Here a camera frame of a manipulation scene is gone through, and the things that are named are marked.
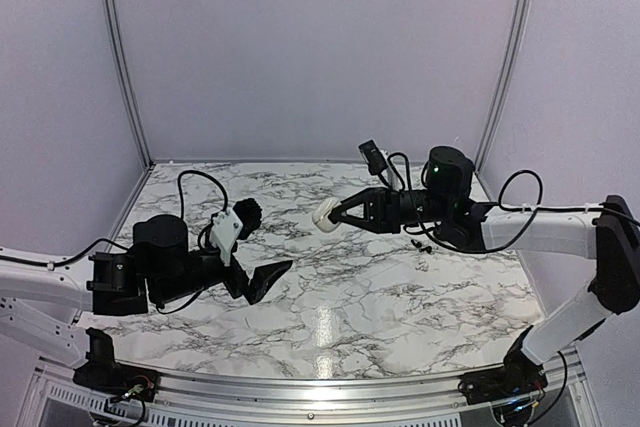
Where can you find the left aluminium corner post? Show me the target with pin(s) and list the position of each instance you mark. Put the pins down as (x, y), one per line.
(125, 83)

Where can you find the right aluminium corner post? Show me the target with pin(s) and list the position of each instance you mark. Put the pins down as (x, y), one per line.
(506, 71)

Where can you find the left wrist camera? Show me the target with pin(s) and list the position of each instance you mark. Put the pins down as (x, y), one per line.
(233, 224)

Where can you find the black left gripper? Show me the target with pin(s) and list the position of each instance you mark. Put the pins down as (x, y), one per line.
(259, 287)

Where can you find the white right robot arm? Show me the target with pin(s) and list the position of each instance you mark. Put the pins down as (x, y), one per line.
(603, 232)

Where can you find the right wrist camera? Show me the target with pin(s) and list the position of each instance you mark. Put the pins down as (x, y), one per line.
(379, 165)

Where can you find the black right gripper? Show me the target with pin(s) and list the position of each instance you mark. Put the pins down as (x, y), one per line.
(383, 210)

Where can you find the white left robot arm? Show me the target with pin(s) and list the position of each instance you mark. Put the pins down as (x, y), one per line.
(101, 283)

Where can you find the aluminium corner post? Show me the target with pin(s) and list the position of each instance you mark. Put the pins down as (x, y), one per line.
(506, 71)
(125, 83)

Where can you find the white oval charging case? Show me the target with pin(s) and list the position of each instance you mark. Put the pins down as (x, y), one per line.
(321, 215)

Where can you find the aluminium front rail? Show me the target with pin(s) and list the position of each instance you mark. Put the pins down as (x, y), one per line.
(192, 399)

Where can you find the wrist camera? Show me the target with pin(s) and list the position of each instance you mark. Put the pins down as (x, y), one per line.
(379, 165)
(233, 224)

